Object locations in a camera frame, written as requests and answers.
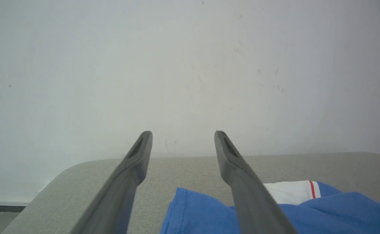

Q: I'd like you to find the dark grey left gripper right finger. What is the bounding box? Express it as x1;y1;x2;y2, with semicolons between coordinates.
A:
214;130;298;234

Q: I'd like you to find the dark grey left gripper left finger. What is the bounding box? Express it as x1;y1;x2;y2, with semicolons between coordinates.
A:
70;131;153;234

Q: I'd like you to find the blue white red-striped shirt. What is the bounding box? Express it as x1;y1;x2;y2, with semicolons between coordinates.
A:
160;180;380;234

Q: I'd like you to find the grey fabric sofa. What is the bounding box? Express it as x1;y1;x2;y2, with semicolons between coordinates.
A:
1;152;380;234

